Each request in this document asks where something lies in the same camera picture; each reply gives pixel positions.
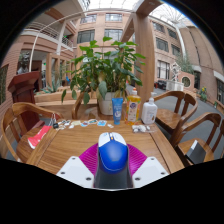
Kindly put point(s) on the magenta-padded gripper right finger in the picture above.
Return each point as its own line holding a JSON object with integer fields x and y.
{"x": 137, "y": 160}

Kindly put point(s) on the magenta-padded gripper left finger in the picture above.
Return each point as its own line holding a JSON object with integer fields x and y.
{"x": 88, "y": 160}

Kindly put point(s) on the blue and white computer mouse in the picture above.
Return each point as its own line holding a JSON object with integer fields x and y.
{"x": 113, "y": 160}

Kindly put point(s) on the clear plastic wrapper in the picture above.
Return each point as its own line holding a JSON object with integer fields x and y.
{"x": 142, "y": 128}

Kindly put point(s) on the blue and white sticker card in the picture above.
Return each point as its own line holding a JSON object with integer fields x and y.
{"x": 102, "y": 123}

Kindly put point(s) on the white pump bottle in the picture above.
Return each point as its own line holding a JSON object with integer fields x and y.
{"x": 149, "y": 112}

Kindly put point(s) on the key bunch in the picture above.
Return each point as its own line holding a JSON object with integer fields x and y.
{"x": 55, "y": 123}

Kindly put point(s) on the yellow liquid soap bottle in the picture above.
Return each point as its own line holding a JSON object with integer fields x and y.
{"x": 132, "y": 110}

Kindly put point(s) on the wooden armchair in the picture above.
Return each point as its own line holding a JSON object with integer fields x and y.
{"x": 77, "y": 106}
{"x": 171, "y": 118}
{"x": 23, "y": 108}
{"x": 186, "y": 148}

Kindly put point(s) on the blue squeeze tube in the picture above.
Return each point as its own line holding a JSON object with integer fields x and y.
{"x": 117, "y": 111}

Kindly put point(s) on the red booklet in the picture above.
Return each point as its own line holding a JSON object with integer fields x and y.
{"x": 38, "y": 138}

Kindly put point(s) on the black box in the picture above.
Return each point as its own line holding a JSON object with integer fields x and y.
{"x": 195, "y": 152}

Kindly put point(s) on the long wooden planter box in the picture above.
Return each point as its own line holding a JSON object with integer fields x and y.
{"x": 50, "y": 97}

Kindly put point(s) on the dark parked car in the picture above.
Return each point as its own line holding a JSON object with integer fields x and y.
{"x": 161, "y": 84}

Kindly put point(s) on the green plant in white pot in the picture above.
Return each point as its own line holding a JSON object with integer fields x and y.
{"x": 106, "y": 70}

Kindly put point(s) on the yellow flowering plant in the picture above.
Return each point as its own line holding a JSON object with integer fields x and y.
{"x": 203, "y": 94}

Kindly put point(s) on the dark red wooden lectern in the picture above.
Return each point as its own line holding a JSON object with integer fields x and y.
{"x": 23, "y": 93}

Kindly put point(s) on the white statue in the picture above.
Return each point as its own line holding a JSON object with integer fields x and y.
{"x": 175, "y": 71}

